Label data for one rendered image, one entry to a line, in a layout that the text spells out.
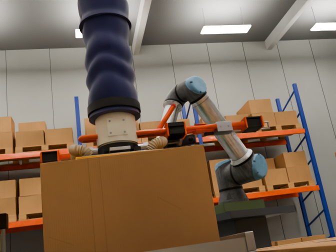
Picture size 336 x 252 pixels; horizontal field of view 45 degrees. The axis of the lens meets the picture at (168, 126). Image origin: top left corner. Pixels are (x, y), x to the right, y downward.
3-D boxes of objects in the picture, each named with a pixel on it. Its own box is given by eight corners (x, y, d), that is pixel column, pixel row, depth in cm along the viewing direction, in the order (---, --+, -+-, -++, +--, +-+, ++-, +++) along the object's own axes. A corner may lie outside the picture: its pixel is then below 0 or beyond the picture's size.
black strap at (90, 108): (86, 107, 161) (86, 98, 163) (88, 126, 183) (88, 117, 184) (143, 103, 166) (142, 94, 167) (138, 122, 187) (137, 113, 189)
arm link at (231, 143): (250, 174, 258) (181, 79, 244) (273, 167, 246) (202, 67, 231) (242, 189, 248) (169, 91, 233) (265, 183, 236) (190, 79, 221)
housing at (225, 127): (218, 131, 175) (216, 121, 177) (213, 136, 182) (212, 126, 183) (233, 130, 177) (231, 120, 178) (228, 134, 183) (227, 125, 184)
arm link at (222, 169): (229, 190, 266) (224, 164, 271) (250, 185, 254) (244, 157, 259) (213, 191, 256) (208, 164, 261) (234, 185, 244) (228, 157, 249)
